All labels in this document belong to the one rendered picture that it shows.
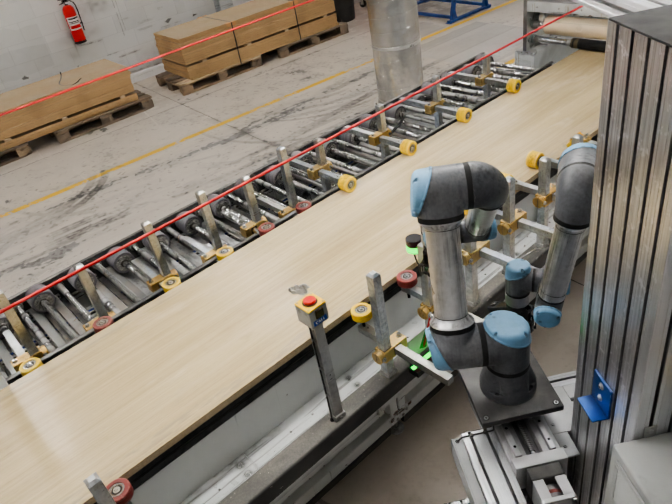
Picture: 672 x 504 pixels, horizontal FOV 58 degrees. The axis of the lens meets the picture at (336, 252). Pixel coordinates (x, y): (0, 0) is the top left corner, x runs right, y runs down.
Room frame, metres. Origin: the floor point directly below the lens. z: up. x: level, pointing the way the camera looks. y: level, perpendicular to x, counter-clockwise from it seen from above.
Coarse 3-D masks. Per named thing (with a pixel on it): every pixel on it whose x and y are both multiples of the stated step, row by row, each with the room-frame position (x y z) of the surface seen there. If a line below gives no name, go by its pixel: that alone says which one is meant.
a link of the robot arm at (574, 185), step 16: (560, 176) 1.33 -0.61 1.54; (576, 176) 1.29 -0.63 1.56; (592, 176) 1.28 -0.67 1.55; (560, 192) 1.29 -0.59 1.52; (576, 192) 1.26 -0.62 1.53; (560, 208) 1.27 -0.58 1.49; (576, 208) 1.24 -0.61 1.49; (560, 224) 1.26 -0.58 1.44; (576, 224) 1.24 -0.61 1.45; (560, 240) 1.26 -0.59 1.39; (576, 240) 1.25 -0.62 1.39; (560, 256) 1.26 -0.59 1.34; (576, 256) 1.26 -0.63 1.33; (544, 272) 1.30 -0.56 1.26; (560, 272) 1.26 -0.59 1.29; (544, 288) 1.29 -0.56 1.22; (560, 288) 1.26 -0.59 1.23; (544, 304) 1.28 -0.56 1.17; (560, 304) 1.27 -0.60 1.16; (544, 320) 1.26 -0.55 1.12
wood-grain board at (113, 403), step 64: (576, 64) 3.72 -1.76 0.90; (448, 128) 3.14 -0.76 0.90; (512, 128) 2.98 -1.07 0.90; (576, 128) 2.83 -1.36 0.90; (384, 192) 2.56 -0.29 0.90; (256, 256) 2.22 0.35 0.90; (320, 256) 2.13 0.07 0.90; (384, 256) 2.03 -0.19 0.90; (128, 320) 1.94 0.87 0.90; (192, 320) 1.86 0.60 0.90; (256, 320) 1.79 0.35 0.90; (64, 384) 1.64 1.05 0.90; (128, 384) 1.58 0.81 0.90; (192, 384) 1.51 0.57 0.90; (0, 448) 1.39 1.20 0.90; (64, 448) 1.34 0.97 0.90; (128, 448) 1.29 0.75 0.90
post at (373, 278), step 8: (376, 272) 1.58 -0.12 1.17; (368, 280) 1.58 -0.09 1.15; (376, 280) 1.56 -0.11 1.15; (368, 288) 1.58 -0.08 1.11; (376, 288) 1.56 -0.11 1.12; (376, 296) 1.56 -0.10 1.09; (376, 304) 1.56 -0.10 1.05; (384, 304) 1.57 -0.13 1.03; (376, 312) 1.56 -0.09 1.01; (384, 312) 1.57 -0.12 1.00; (376, 320) 1.57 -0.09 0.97; (384, 320) 1.57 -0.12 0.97; (376, 328) 1.57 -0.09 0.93; (384, 328) 1.57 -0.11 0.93; (376, 336) 1.58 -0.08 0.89; (384, 336) 1.56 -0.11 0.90; (384, 344) 1.56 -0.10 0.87; (392, 360) 1.57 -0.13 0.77; (384, 368) 1.57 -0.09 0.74; (392, 368) 1.57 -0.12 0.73
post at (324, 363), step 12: (312, 336) 1.41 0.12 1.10; (324, 336) 1.42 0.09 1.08; (324, 348) 1.42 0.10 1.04; (324, 360) 1.41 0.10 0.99; (324, 372) 1.41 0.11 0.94; (324, 384) 1.41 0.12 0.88; (336, 384) 1.42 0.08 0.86; (336, 396) 1.42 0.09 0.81; (336, 408) 1.41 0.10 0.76; (336, 420) 1.40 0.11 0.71
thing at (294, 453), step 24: (480, 288) 1.95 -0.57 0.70; (504, 288) 1.93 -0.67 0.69; (480, 312) 1.84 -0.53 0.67; (384, 384) 1.53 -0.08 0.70; (360, 408) 1.44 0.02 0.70; (312, 432) 1.38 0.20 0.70; (336, 432) 1.37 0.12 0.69; (288, 456) 1.30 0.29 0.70; (312, 456) 1.30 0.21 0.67; (264, 480) 1.23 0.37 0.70; (288, 480) 1.24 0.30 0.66
